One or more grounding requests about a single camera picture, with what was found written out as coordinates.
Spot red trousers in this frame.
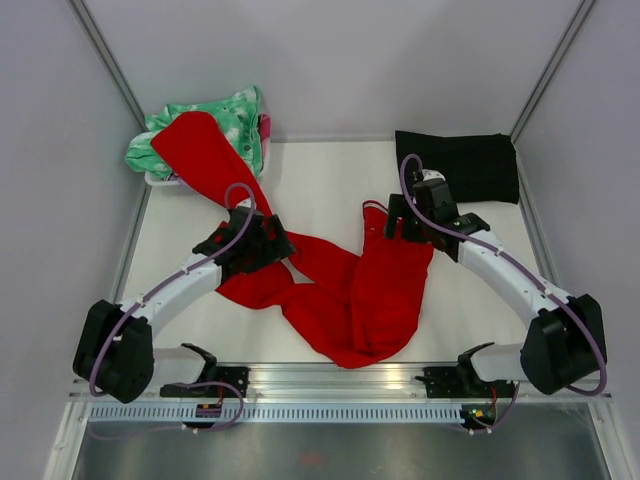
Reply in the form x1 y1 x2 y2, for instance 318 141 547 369
151 111 434 369

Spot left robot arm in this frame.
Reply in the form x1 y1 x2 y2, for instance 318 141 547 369
72 206 295 404

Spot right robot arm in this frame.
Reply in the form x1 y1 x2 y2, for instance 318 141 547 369
384 179 608 396

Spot folded black trousers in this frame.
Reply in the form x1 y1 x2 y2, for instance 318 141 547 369
394 130 520 204

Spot pink garment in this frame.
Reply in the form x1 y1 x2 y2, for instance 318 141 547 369
258 113 271 145

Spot green tie-dye garment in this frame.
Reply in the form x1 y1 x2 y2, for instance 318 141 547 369
124 86 263 180

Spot white laundry basket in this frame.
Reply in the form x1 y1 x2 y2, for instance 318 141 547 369
144 138 271 190

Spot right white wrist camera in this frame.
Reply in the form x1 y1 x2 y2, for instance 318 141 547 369
412 169 446 187

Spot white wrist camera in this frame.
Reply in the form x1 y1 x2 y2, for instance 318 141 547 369
236 198 255 210
412 169 446 187

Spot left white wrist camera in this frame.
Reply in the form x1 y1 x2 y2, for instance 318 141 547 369
236 198 255 210

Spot slotted cable duct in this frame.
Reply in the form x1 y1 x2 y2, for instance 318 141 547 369
89 402 463 424

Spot right frame post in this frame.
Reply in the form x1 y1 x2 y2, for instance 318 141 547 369
509 0 599 144

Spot frame post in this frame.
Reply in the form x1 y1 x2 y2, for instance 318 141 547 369
509 0 599 144
67 0 146 130

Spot left frame post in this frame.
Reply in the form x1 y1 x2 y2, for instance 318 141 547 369
67 0 146 130

